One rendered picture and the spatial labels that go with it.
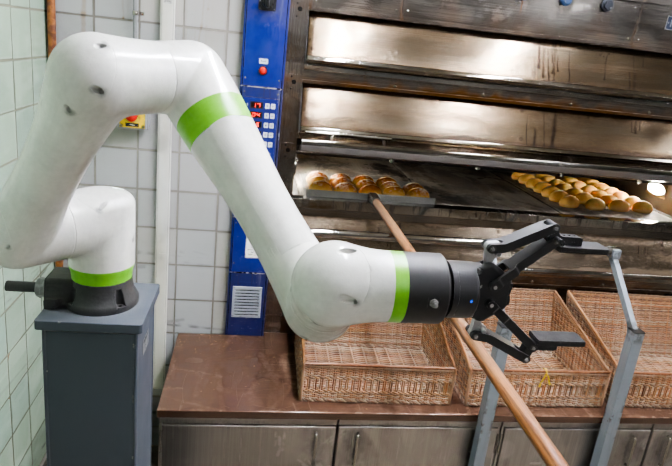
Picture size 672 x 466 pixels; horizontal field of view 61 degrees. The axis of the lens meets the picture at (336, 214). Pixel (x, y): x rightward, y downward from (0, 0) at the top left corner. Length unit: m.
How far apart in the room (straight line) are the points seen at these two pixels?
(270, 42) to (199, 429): 1.37
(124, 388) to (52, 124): 0.62
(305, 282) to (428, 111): 1.70
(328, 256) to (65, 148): 0.45
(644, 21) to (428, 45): 0.88
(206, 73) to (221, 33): 1.28
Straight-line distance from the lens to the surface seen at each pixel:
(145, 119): 2.20
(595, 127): 2.64
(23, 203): 1.06
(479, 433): 2.21
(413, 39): 2.30
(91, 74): 0.85
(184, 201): 2.32
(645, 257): 2.94
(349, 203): 2.33
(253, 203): 0.85
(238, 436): 2.12
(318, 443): 2.15
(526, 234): 0.78
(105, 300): 1.27
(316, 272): 0.69
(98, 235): 1.21
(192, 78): 0.93
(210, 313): 2.48
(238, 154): 0.87
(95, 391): 1.35
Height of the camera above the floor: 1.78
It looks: 16 degrees down
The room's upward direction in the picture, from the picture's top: 6 degrees clockwise
